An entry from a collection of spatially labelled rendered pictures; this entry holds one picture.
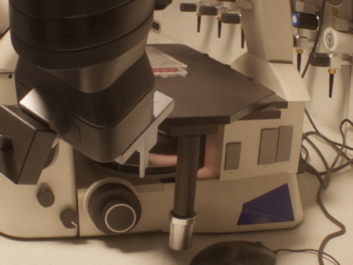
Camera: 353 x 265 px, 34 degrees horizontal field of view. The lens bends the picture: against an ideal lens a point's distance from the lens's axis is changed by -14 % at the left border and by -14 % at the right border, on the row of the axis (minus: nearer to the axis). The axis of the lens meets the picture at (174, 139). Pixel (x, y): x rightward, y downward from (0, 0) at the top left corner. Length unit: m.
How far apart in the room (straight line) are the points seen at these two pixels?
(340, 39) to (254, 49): 0.36
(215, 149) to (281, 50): 0.18
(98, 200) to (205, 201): 0.15
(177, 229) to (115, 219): 0.07
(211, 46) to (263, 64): 1.03
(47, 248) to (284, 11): 0.47
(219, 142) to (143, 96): 0.51
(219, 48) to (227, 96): 1.18
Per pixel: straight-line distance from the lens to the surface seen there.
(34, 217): 0.78
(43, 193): 0.75
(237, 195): 0.84
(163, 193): 0.81
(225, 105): 0.67
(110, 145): 0.31
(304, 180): 1.06
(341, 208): 0.96
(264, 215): 0.85
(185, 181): 0.74
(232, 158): 0.83
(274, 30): 0.89
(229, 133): 0.82
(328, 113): 1.39
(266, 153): 0.85
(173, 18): 2.21
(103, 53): 0.27
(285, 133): 0.86
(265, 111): 0.70
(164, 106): 0.35
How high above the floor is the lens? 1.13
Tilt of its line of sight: 19 degrees down
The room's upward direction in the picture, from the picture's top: 4 degrees clockwise
